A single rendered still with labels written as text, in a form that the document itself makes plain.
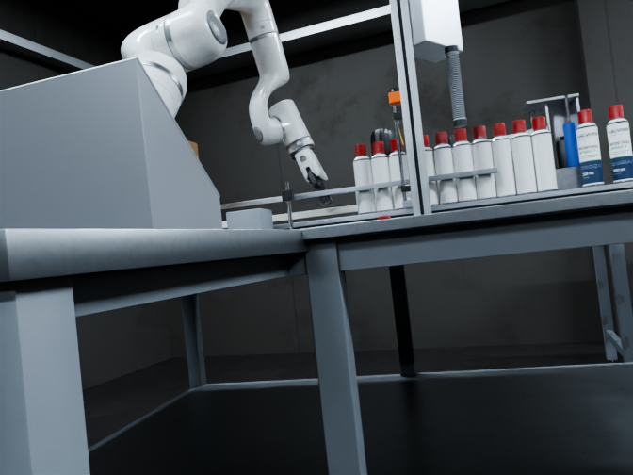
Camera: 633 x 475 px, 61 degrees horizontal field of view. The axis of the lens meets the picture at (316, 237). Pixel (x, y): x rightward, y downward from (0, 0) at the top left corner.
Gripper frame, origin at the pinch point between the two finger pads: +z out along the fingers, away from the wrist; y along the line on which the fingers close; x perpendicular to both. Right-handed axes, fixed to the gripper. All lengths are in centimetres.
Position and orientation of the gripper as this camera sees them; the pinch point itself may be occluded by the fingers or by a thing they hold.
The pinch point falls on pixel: (325, 198)
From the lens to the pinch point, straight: 161.2
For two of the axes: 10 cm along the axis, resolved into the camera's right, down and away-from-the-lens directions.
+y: 2.3, 0.0, 9.7
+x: -8.7, 4.4, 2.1
